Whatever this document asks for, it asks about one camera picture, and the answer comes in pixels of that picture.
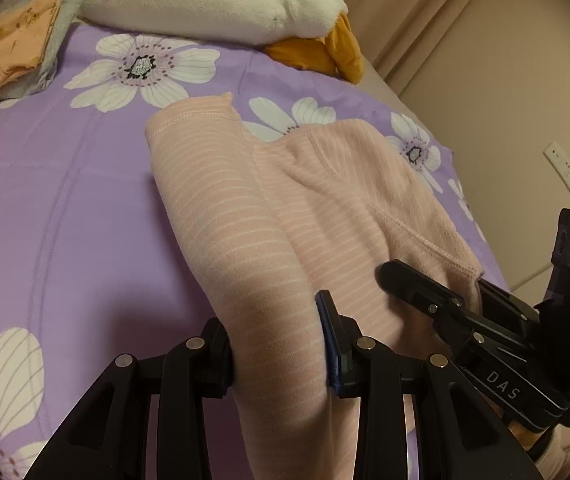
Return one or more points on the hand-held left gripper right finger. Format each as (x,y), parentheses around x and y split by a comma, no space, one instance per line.
(329,340)

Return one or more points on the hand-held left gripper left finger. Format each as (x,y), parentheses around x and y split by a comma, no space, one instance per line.
(225,360)

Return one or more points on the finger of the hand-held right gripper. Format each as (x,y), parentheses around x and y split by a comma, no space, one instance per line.
(507,310)
(415,285)

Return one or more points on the pink striped baby top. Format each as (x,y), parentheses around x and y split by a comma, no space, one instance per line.
(245,220)

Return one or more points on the person's right forearm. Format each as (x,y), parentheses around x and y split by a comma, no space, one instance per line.
(550,455)

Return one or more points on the white power strip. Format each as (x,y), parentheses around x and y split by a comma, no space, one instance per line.
(567,172)

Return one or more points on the beige mattress cover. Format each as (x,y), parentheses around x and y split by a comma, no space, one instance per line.
(382,80)

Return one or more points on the purple floral bed sheet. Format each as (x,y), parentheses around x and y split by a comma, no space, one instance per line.
(65,185)

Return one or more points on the pink curtain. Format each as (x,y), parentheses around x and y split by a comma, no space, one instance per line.
(405,10)

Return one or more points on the grey folded garment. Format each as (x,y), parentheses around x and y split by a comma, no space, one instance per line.
(57,55)

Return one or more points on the white plush duck toy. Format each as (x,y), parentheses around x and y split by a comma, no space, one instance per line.
(205,0)

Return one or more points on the orange folded garment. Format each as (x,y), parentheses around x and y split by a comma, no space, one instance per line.
(5,50)

